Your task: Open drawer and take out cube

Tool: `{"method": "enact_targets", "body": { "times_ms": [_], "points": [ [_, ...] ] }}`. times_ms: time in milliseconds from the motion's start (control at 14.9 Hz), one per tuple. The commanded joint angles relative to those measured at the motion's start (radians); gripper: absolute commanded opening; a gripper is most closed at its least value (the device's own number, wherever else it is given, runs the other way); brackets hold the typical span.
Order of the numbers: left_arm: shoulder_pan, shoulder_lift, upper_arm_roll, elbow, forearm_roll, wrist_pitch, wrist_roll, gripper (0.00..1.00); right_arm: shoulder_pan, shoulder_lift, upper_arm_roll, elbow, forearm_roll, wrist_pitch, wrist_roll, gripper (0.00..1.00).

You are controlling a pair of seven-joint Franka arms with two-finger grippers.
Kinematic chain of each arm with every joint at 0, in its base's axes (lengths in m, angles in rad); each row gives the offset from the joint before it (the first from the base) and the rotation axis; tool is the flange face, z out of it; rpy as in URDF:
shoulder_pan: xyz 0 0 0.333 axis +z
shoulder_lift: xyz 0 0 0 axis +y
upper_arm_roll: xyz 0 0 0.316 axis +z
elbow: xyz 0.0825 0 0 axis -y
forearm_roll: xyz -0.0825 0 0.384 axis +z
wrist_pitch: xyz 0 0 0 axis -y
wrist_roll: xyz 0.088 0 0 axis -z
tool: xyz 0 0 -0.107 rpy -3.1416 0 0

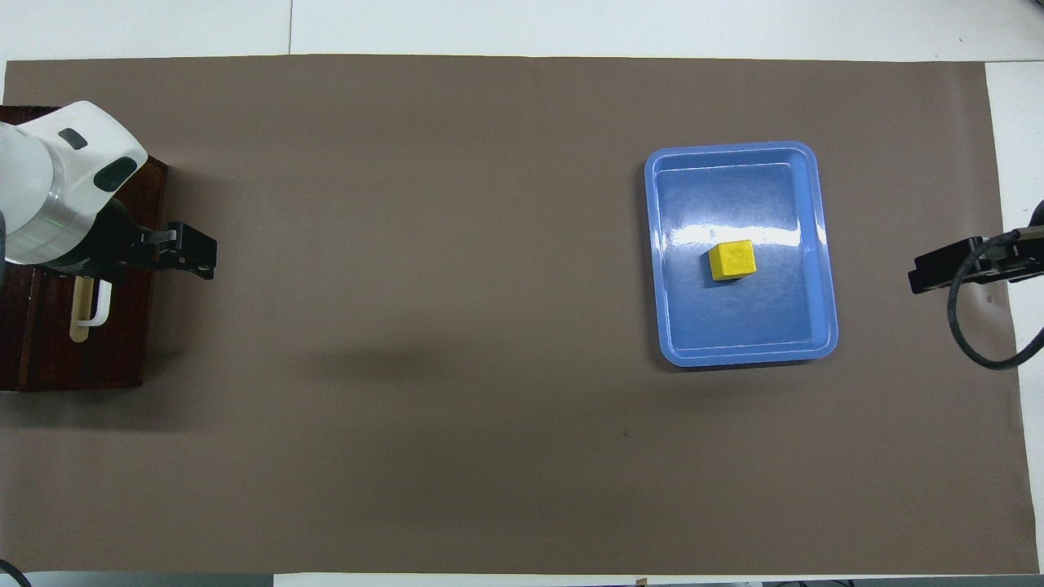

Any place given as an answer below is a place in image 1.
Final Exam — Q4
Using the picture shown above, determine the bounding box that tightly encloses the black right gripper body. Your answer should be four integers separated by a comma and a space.
979, 228, 1044, 283

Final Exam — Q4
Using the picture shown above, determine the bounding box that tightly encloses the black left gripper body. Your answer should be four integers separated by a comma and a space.
70, 202, 175, 284

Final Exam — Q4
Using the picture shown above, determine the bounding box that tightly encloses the yellow cube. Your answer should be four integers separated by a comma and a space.
707, 240, 757, 283

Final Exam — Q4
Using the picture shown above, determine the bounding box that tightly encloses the dark wooden drawer cabinet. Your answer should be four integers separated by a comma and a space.
0, 106, 170, 394

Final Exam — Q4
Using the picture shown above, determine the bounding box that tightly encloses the blue plastic tray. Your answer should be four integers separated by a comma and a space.
644, 141, 840, 369

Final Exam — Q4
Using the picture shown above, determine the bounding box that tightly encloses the brown table mat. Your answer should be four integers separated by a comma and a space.
0, 55, 1041, 576

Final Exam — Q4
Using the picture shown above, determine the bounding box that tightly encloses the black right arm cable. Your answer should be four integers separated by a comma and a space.
947, 228, 1044, 371

